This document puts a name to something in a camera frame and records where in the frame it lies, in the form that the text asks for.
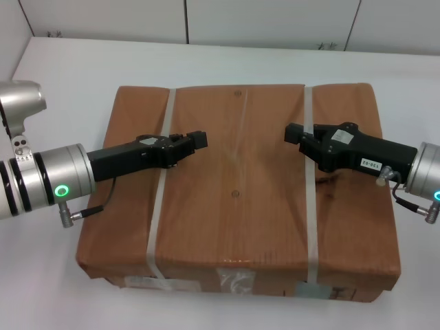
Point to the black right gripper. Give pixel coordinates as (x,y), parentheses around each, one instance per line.
(343,148)

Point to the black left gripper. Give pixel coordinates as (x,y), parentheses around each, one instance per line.
(137,156)

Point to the brown cardboard box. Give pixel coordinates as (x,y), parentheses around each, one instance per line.
(240,206)

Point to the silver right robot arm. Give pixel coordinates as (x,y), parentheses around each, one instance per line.
(426,165)

